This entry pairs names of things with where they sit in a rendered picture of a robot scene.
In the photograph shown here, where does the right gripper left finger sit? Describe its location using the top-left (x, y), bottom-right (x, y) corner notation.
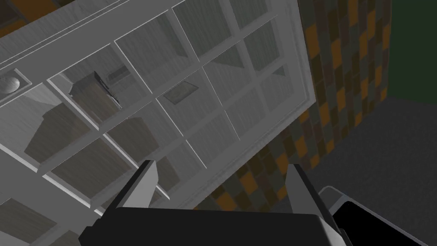
top-left (115, 159), bottom-right (159, 209)

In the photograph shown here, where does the grey round door knob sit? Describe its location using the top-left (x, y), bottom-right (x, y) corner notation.
top-left (0, 76), bottom-right (21, 95)

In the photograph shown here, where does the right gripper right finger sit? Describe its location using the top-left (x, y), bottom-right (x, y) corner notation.
top-left (285, 164), bottom-right (335, 220)

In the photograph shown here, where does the white glazed door leaf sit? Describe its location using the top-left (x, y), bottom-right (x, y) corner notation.
top-left (0, 0), bottom-right (317, 246)

